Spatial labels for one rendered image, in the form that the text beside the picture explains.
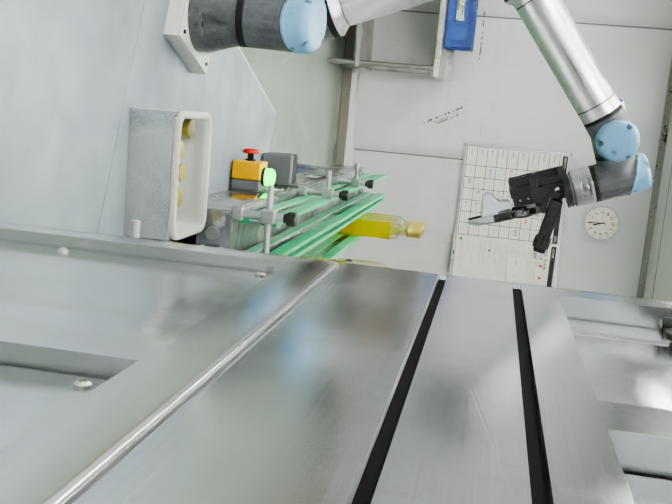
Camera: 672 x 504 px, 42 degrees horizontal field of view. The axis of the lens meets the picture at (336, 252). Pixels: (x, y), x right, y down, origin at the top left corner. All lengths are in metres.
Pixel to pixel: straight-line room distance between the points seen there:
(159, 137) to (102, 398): 1.15
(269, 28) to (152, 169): 0.35
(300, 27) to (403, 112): 6.01
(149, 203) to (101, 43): 0.29
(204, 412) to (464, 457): 0.11
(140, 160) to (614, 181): 0.90
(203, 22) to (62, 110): 0.45
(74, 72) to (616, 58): 6.58
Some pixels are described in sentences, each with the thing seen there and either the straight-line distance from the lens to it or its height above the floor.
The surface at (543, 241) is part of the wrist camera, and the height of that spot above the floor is 1.48.
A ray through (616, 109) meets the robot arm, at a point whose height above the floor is 1.57.
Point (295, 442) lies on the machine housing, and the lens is 0.36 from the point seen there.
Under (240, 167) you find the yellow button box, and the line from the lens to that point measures 2.10.
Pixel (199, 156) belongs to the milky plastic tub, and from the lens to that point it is 1.67.
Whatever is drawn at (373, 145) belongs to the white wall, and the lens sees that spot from 7.67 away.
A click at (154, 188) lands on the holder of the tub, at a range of 1.53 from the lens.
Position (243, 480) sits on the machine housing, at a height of 1.29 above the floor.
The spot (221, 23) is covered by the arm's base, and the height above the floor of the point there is 0.84.
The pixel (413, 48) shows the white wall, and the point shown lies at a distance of 7.66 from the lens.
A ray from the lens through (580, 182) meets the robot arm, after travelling 1.79.
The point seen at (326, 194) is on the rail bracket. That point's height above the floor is 0.95.
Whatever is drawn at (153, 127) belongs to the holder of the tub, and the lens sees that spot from 1.53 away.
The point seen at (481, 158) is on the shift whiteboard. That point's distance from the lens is 7.58.
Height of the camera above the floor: 1.37
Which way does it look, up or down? 9 degrees down
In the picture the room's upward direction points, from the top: 97 degrees clockwise
